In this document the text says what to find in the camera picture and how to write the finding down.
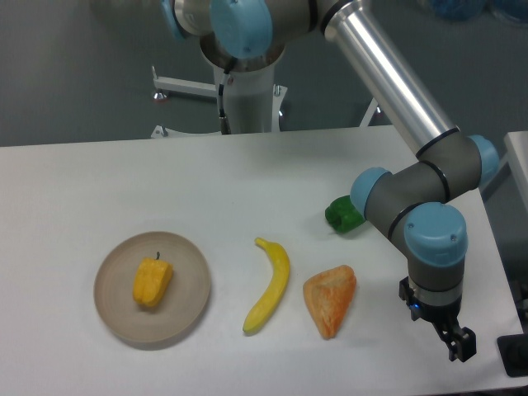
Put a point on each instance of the orange triangular pastry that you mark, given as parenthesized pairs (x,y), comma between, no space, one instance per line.
(328,296)

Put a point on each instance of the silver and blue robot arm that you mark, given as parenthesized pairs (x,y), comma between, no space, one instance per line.
(410,208)

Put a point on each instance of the black device at table edge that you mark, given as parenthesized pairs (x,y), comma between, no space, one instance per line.
(513,352)

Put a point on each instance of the yellow pepper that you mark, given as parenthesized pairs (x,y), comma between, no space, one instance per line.
(151,281)

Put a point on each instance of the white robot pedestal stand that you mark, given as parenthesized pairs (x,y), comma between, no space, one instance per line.
(304,85)

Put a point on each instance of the beige round plate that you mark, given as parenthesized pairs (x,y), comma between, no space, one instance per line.
(182,305)

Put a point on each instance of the yellow banana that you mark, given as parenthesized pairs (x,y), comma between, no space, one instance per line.
(266,305)

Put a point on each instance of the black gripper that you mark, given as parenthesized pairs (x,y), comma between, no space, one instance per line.
(441,309)

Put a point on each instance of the green pepper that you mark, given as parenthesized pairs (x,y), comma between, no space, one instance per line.
(342,216)

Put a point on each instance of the blue object top right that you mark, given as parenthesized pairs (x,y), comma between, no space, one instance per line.
(513,13)

